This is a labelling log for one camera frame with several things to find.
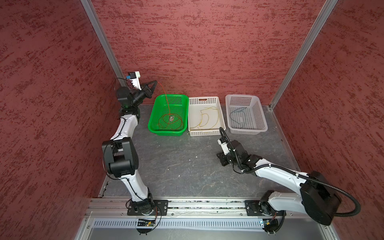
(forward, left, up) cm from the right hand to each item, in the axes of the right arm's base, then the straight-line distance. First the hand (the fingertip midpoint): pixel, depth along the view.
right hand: (218, 156), depth 86 cm
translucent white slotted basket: (+29, -32, -5) cm, 43 cm away
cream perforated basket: (+36, +6, -5) cm, 36 cm away
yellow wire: (+37, -5, -4) cm, 38 cm away
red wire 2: (+26, +33, -5) cm, 42 cm away
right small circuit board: (-33, -22, -7) cm, 40 cm away
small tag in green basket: (+36, +32, -6) cm, 49 cm away
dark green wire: (+41, -22, -6) cm, 47 cm away
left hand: (+28, +33, +33) cm, 55 cm away
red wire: (+44, +35, -1) cm, 56 cm away
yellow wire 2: (+27, +11, -4) cm, 29 cm away
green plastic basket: (+53, +28, -8) cm, 61 cm away
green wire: (+40, -25, -7) cm, 48 cm away
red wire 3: (+25, +29, -6) cm, 39 cm away
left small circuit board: (-30, +40, -8) cm, 51 cm away
